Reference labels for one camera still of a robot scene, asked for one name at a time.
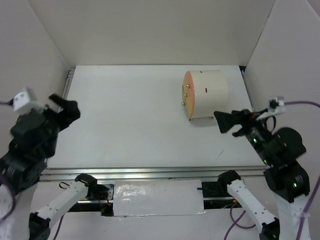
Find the cream cylindrical drawer organizer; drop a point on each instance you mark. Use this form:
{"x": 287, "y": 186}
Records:
{"x": 211, "y": 92}

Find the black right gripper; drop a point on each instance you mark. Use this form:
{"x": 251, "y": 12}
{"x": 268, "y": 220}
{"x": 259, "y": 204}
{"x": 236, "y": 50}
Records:
{"x": 244, "y": 117}

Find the orange top drawer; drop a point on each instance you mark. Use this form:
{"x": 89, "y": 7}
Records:
{"x": 188, "y": 81}

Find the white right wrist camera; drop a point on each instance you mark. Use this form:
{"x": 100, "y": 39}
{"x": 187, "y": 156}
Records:
{"x": 276, "y": 107}

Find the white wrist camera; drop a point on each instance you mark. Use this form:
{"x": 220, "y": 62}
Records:
{"x": 25, "y": 101}
{"x": 276, "y": 107}

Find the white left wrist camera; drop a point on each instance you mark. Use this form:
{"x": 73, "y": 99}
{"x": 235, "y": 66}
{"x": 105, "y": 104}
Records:
{"x": 25, "y": 101}

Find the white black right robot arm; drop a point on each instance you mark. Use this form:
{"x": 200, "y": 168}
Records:
{"x": 285, "y": 177}

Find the white foil-taped cover panel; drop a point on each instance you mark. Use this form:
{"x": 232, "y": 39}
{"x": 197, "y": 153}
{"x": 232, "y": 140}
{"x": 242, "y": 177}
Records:
{"x": 158, "y": 198}

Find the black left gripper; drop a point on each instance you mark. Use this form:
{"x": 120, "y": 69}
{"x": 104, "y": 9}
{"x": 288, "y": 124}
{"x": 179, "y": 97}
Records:
{"x": 70, "y": 113}

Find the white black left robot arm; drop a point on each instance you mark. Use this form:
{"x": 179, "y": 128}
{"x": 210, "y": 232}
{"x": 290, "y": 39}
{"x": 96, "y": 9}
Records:
{"x": 19, "y": 177}

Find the orange drawer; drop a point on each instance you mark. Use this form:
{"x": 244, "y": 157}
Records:
{"x": 188, "y": 92}
{"x": 188, "y": 81}

